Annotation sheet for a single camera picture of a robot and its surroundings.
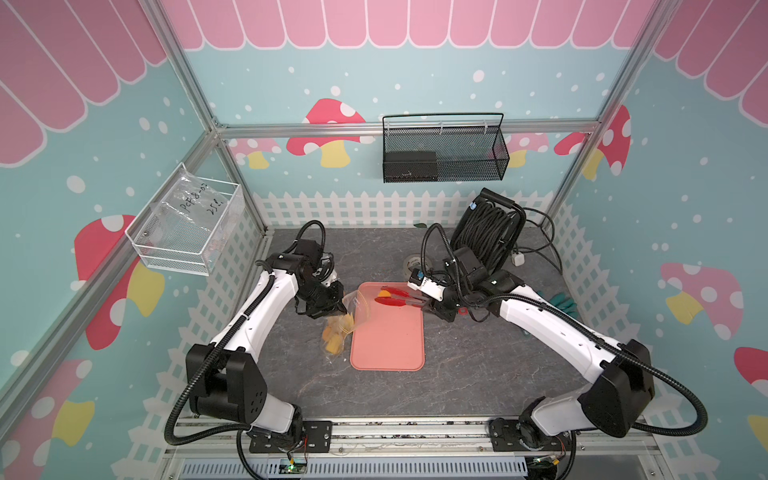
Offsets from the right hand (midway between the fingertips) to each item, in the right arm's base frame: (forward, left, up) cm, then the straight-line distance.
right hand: (427, 300), depth 80 cm
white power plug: (+26, -36, -15) cm, 47 cm away
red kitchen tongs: (+2, +9, -1) cm, 9 cm away
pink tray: (-4, +9, -16) cm, 19 cm away
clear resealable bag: (-7, +23, -2) cm, 24 cm away
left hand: (-4, +22, -1) cm, 22 cm away
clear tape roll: (+24, +3, -14) cm, 28 cm away
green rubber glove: (+9, -46, -16) cm, 50 cm away
